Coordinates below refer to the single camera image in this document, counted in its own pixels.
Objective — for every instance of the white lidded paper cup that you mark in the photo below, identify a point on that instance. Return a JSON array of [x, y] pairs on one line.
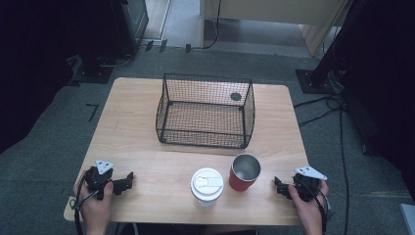
[[207, 184]]

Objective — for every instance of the person's left hand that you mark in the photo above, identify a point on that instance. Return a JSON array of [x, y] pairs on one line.
[[96, 210]]

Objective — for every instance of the red steel tumbler cup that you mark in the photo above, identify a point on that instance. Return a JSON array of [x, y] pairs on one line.
[[239, 184]]

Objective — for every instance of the black stand with base plate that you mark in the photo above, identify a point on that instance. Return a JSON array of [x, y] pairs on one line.
[[314, 81]]

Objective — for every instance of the beige wooden cabinet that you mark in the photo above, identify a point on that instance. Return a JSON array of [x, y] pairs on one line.
[[267, 9]]

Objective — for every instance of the person's right hand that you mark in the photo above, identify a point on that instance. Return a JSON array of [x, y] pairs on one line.
[[308, 212]]

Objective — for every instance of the black round table grommet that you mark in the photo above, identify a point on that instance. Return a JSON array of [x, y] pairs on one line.
[[235, 96]]

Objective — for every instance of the dark equipment case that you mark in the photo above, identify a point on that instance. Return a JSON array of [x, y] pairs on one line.
[[130, 23]]

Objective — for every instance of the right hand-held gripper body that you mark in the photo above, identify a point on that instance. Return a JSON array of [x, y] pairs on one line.
[[306, 187]]

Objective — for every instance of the black stand base plate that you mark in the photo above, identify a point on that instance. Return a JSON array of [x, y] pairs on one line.
[[93, 73]]

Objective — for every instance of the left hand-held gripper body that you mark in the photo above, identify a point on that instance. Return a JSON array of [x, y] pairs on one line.
[[98, 178]]

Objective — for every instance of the white flat object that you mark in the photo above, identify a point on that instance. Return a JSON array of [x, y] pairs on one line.
[[409, 218]]

